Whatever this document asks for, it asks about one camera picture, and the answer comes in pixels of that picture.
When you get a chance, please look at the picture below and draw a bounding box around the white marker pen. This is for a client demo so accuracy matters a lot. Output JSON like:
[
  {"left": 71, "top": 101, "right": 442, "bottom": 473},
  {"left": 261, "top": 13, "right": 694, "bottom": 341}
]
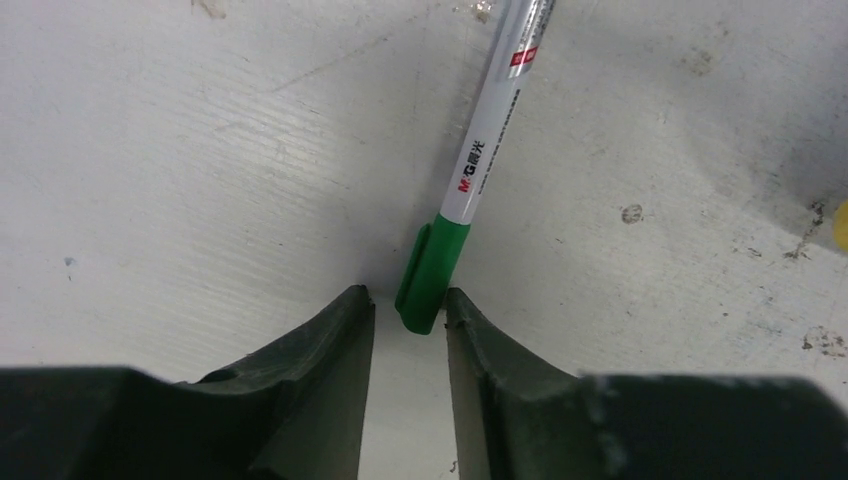
[{"left": 394, "top": 0, "right": 558, "bottom": 337}]

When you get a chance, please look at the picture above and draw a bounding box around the green marker cap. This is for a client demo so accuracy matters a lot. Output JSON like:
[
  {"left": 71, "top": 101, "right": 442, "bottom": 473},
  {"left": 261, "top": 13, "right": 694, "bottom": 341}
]
[{"left": 394, "top": 215, "right": 470, "bottom": 335}]

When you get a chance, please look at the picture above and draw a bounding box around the yellow framed whiteboard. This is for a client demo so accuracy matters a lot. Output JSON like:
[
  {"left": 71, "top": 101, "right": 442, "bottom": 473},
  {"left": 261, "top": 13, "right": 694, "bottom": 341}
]
[{"left": 832, "top": 200, "right": 848, "bottom": 251}]

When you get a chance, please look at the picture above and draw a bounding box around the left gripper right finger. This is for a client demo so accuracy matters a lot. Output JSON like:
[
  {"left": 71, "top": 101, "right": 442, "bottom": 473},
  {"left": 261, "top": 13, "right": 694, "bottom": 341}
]
[{"left": 445, "top": 288, "right": 847, "bottom": 479}]

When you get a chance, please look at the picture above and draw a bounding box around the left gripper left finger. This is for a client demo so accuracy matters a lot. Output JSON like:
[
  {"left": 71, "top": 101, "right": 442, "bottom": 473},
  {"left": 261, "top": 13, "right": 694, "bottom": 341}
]
[{"left": 1, "top": 285, "right": 375, "bottom": 479}]

